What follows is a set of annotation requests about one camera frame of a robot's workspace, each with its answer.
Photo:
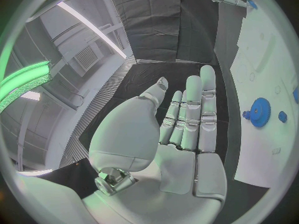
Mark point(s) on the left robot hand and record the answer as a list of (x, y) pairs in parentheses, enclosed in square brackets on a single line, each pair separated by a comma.
[(144, 153)]

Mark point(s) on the blue plug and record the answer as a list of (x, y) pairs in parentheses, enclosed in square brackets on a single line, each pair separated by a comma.
[(252, 4)]

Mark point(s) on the white task board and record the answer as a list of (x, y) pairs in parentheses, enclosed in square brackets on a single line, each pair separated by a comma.
[(266, 89)]

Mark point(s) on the blue peg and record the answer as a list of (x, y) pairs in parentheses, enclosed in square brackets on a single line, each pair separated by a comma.
[(245, 114), (282, 116)]

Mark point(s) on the blue block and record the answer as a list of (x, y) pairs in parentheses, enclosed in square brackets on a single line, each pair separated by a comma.
[(296, 95)]

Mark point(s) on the blue gear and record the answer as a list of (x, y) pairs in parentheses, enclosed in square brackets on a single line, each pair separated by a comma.
[(261, 112)]

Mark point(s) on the glowing light bar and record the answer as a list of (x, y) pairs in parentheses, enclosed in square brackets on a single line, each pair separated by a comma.
[(21, 84)]

